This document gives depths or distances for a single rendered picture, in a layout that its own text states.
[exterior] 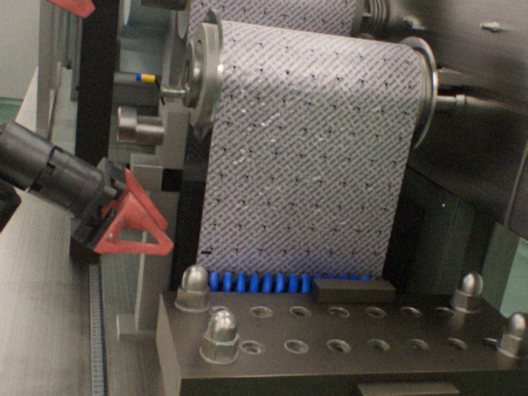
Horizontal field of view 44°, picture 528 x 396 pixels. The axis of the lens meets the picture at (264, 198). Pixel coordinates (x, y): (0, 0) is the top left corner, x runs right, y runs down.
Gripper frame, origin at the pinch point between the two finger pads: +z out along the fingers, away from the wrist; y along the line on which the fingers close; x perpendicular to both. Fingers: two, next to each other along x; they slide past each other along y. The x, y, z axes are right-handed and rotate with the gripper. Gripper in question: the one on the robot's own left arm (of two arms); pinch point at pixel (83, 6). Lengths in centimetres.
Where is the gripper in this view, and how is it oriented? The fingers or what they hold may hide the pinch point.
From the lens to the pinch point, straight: 72.8
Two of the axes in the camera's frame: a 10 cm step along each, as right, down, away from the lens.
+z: 6.4, 6.4, 4.1
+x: 7.2, -6.9, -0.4
